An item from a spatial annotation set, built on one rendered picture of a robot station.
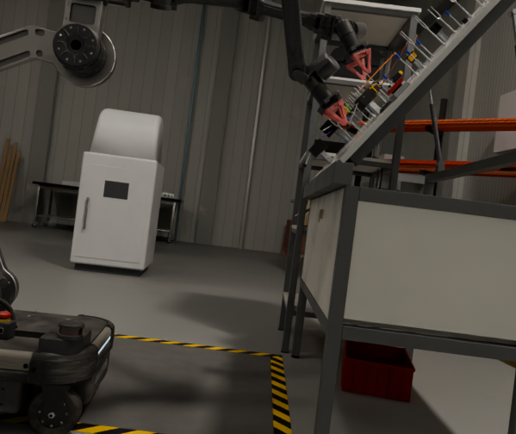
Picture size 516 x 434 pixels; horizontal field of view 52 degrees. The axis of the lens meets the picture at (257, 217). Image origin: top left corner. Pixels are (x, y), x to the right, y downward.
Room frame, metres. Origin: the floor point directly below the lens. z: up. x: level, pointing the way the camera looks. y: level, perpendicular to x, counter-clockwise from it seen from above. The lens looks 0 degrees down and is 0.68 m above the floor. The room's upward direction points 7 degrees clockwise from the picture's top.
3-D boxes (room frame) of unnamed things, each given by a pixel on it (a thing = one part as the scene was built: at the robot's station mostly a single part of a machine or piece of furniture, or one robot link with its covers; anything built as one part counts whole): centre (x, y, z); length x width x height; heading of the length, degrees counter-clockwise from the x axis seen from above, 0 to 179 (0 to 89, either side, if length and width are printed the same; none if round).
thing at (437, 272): (2.10, -0.56, 0.60); 1.17 x 0.58 x 0.40; 179
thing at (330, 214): (1.82, -0.25, 0.60); 0.55 x 0.03 x 0.39; 179
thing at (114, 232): (5.15, 1.33, 0.78); 0.79 x 0.67 x 1.55; 5
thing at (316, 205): (2.37, -0.26, 0.60); 0.55 x 0.02 x 0.39; 179
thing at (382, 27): (3.03, -0.46, 0.92); 0.61 x 0.51 x 1.85; 179
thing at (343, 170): (2.10, -0.24, 0.83); 1.18 x 0.06 x 0.06; 179
